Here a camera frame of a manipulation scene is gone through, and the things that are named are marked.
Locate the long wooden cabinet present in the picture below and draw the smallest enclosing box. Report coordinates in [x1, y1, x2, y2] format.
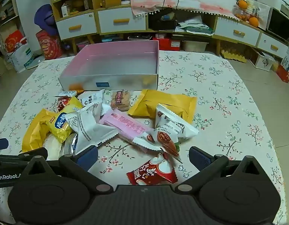
[95, 0, 289, 59]

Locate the white packet with orange edge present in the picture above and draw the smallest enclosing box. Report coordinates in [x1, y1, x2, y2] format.
[53, 89, 85, 98]

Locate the pile of folded cloths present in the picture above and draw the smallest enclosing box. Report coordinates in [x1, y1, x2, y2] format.
[175, 16, 215, 36]

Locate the white sack with red print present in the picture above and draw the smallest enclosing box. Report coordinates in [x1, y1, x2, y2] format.
[1, 30, 34, 73]

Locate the white pecan snack packet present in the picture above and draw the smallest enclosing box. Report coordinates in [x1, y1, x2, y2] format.
[155, 103, 199, 139]
[133, 131, 180, 157]

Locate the large yellow snack packet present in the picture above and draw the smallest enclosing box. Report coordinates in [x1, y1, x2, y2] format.
[128, 89, 198, 125]

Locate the red box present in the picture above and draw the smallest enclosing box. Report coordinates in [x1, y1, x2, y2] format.
[152, 37, 181, 51]

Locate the silver foil packet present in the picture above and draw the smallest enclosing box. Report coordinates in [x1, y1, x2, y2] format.
[62, 133, 79, 156]

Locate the red printed bag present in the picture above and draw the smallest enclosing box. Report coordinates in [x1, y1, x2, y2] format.
[36, 30, 63, 60]

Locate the small yellow packet blue label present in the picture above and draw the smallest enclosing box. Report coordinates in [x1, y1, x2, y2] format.
[49, 96, 84, 144]

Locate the white printed bag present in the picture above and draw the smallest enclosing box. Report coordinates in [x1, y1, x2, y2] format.
[281, 46, 289, 72]

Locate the red carton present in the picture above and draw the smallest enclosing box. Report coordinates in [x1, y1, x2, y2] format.
[276, 64, 289, 83]

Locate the large white packet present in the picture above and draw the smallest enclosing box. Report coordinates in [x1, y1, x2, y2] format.
[65, 103, 119, 155]

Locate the wooden bookshelf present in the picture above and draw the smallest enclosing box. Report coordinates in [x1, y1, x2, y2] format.
[0, 0, 20, 43]

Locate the teal box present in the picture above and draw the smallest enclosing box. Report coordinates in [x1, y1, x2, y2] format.
[101, 36, 124, 43]

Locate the pink snack packet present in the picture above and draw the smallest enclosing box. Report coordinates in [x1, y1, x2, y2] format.
[99, 110, 156, 155]

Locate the glass bowl of small oranges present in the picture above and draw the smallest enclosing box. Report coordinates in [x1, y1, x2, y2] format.
[232, 7, 250, 21]

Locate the white drawer with yellow handle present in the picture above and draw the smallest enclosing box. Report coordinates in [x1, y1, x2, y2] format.
[56, 12, 98, 40]
[98, 8, 147, 34]
[257, 33, 289, 58]
[215, 17, 260, 47]

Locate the floral tablecloth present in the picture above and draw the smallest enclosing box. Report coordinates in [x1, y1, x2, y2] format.
[0, 51, 288, 225]

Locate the stack of books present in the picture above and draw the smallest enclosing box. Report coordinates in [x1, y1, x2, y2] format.
[246, 0, 261, 17]

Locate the pink cloth runner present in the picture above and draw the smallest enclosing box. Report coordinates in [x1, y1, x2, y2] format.
[130, 0, 232, 17]

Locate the clear plastic bin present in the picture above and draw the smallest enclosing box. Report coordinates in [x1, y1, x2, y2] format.
[182, 40, 209, 52]

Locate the yellow egg carton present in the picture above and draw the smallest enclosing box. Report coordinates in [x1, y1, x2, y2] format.
[221, 49, 248, 63]

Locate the small white carton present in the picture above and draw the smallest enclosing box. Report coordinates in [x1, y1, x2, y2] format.
[61, 3, 71, 17]

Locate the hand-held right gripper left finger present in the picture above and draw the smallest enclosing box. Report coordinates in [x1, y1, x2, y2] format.
[22, 145, 114, 194]

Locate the cardboard box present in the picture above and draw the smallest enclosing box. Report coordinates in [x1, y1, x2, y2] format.
[104, 0, 122, 8]

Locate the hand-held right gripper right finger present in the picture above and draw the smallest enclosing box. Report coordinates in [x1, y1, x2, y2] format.
[175, 146, 267, 194]

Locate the purple hat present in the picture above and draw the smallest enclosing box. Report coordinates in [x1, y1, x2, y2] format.
[34, 4, 57, 37]

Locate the white printed box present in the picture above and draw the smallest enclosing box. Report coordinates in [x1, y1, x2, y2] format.
[255, 52, 276, 72]

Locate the black microwave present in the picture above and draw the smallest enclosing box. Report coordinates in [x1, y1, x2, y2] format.
[266, 8, 289, 44]

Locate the red snack packet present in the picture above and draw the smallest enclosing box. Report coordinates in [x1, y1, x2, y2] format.
[126, 153, 178, 185]

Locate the brown cracker packet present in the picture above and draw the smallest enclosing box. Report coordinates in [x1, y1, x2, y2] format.
[111, 90, 131, 111]

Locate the grey box with pink inside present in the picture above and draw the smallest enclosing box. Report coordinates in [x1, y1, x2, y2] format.
[58, 40, 159, 91]

